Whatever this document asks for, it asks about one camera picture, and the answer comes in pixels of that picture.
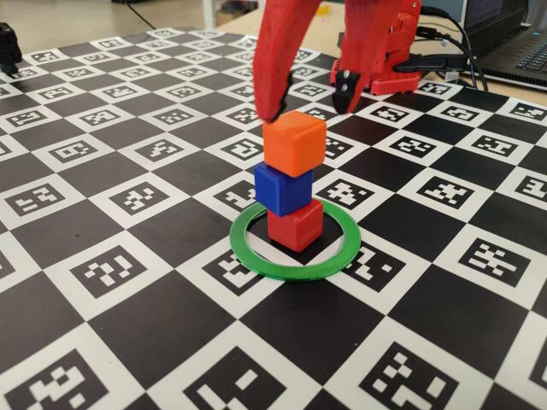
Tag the black white marker checkerboard mat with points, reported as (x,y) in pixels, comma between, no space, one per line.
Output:
(128,324)

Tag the small silver adapter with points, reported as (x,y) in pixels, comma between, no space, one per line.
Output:
(452,77)

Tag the red cube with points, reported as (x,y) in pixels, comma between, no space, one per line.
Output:
(295,230)

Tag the dark laptop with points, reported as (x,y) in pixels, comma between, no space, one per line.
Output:
(504,51)

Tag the black clamp device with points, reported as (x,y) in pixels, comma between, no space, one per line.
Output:
(8,47)

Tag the red perforated robot base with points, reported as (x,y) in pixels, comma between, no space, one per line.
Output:
(397,84)

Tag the red robot arm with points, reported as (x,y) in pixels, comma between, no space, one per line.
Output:
(404,38)

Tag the cardboard box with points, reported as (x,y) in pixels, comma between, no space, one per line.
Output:
(233,19)

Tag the orange cube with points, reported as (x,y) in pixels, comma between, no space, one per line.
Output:
(295,145)

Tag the yellow tape roll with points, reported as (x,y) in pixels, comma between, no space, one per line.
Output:
(324,10)

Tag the white table leg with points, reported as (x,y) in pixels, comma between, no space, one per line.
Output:
(209,13)

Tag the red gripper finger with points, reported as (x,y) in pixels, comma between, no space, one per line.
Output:
(278,51)
(363,34)

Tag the blue cube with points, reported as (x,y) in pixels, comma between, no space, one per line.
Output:
(282,192)

